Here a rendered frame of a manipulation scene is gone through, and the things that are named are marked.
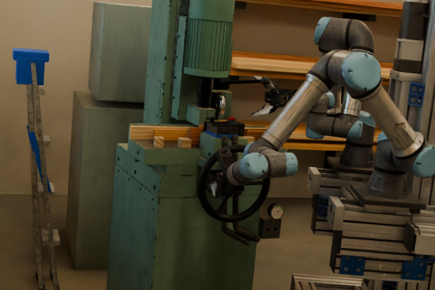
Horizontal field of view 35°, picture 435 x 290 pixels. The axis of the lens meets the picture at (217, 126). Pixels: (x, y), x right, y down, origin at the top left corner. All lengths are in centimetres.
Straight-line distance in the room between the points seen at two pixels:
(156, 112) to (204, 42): 43
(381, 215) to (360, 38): 72
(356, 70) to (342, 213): 59
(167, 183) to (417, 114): 99
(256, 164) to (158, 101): 94
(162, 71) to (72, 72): 219
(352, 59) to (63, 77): 314
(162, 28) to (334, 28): 71
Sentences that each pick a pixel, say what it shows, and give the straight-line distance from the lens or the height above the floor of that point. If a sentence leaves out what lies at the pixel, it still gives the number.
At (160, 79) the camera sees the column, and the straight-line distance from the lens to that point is 291.
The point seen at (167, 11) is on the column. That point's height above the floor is 139.
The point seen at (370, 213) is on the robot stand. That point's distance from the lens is 255.
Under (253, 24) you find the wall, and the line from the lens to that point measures 528.
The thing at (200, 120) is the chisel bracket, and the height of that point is 99.
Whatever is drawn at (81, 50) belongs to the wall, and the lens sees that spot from 502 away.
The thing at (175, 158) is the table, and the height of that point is 86.
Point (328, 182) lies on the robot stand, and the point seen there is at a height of 74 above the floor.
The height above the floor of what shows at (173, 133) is 93.
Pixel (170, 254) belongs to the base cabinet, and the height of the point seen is 49.
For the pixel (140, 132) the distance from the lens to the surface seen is 270.
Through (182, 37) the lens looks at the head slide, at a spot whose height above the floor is 130.
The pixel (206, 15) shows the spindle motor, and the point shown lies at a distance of 265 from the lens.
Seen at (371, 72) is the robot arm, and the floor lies 127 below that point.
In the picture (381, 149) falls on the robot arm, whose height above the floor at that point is 98.
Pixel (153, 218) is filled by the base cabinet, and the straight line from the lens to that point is 266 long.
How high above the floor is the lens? 141
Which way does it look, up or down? 9 degrees down
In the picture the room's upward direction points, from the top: 5 degrees clockwise
